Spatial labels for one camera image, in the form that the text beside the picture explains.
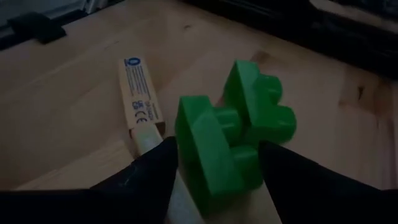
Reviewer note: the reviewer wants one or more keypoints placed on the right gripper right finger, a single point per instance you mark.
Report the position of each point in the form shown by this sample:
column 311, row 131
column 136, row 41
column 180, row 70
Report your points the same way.
column 311, row 196

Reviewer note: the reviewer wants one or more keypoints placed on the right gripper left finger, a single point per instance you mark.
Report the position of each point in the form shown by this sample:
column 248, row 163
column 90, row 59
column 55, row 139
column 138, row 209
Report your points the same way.
column 140, row 193

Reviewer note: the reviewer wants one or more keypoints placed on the large green plastic block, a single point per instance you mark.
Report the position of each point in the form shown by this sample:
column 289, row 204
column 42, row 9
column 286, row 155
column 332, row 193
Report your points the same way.
column 261, row 102
column 214, row 161

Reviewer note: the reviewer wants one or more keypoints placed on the pale green wooden plank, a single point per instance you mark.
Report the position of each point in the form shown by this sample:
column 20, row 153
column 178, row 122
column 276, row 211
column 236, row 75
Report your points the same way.
column 146, row 141

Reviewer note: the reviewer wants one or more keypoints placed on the wooden plank with printed label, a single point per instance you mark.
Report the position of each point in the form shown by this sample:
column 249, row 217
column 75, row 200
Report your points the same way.
column 138, row 93

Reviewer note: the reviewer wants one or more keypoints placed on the black frame clamp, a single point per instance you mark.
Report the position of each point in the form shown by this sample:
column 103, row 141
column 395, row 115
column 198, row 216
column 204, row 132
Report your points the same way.
column 37, row 28

